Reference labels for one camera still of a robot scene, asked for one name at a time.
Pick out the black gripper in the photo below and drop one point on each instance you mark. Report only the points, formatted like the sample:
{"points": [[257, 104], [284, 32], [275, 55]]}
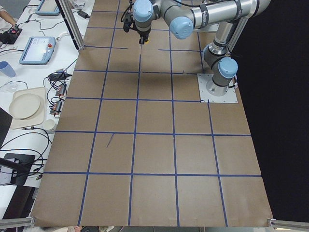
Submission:
{"points": [[143, 34]]}

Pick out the teach pendant with red button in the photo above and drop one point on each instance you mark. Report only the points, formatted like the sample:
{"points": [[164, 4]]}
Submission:
{"points": [[38, 51]]}

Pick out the black monitor stand base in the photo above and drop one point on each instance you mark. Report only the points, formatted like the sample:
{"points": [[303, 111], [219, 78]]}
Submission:
{"points": [[15, 168]]}

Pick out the person hand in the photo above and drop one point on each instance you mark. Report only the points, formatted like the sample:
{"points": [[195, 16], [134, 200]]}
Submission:
{"points": [[7, 17]]}

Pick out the black power adapter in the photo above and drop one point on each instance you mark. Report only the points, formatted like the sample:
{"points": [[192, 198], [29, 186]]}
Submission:
{"points": [[83, 14]]}

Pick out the small circuit board upper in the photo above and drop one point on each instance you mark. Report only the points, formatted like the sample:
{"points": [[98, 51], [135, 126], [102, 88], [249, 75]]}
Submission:
{"points": [[61, 90]]}

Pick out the small circuit board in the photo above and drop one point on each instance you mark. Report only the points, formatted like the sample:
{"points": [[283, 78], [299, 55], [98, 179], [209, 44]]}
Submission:
{"points": [[61, 90], [55, 108]]}

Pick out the small circuit board lower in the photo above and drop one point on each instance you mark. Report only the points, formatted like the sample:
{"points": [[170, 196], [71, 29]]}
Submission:
{"points": [[55, 108]]}

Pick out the white paper cup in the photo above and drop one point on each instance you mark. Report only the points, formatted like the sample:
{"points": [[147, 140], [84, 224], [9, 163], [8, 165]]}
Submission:
{"points": [[49, 126]]}

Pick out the beige tray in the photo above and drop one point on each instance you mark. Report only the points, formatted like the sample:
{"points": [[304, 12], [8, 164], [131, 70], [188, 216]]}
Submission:
{"points": [[38, 117]]}

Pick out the black device with red lights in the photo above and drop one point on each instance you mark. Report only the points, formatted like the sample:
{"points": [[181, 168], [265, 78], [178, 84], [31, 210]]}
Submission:
{"points": [[10, 36]]}

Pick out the beige round plate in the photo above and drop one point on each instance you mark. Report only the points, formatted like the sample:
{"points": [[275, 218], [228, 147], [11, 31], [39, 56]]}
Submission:
{"points": [[24, 106]]}

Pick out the clear plastic bag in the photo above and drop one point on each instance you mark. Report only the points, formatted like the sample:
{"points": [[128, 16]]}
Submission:
{"points": [[13, 86]]}

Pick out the blue plastic cup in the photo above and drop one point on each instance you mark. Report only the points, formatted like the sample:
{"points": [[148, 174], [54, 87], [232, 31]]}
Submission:
{"points": [[7, 69]]}

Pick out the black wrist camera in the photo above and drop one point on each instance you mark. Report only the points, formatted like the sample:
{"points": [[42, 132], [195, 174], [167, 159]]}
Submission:
{"points": [[127, 20]]}

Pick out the aluminium frame post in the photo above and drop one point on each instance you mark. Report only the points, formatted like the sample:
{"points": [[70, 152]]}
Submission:
{"points": [[68, 17]]}

